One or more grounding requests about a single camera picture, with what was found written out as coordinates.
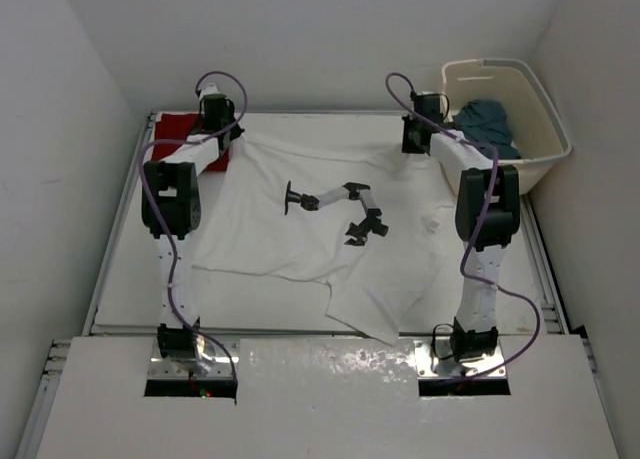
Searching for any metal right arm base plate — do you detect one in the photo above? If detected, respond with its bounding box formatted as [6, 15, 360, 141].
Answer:
[414, 336, 507, 381]

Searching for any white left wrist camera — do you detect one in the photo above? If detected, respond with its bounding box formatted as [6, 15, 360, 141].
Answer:
[196, 81, 223, 101]

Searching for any blue garment in basket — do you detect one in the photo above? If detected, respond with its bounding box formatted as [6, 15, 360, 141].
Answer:
[453, 99, 521, 160]

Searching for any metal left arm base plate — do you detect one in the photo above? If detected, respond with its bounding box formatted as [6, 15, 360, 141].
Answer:
[147, 326, 239, 380]

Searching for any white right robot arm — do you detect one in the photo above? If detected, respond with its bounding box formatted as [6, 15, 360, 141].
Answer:
[403, 91, 520, 362]

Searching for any white t shirt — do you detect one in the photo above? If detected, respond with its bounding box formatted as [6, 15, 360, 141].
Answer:
[194, 134, 454, 344]

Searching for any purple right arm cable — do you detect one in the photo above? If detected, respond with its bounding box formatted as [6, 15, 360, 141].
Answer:
[384, 72, 544, 380]

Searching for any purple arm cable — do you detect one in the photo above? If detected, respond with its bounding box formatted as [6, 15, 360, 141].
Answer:
[384, 72, 544, 380]
[138, 71, 250, 380]

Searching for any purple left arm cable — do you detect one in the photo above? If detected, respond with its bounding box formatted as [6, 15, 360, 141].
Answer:
[138, 71, 250, 380]

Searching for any red polo t shirt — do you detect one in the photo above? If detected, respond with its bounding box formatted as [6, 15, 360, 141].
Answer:
[151, 113, 230, 173]

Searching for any cream plastic laundry basket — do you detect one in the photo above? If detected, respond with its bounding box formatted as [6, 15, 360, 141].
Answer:
[441, 59, 572, 195]

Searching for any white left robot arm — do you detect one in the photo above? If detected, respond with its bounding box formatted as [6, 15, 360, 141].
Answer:
[138, 84, 243, 361]

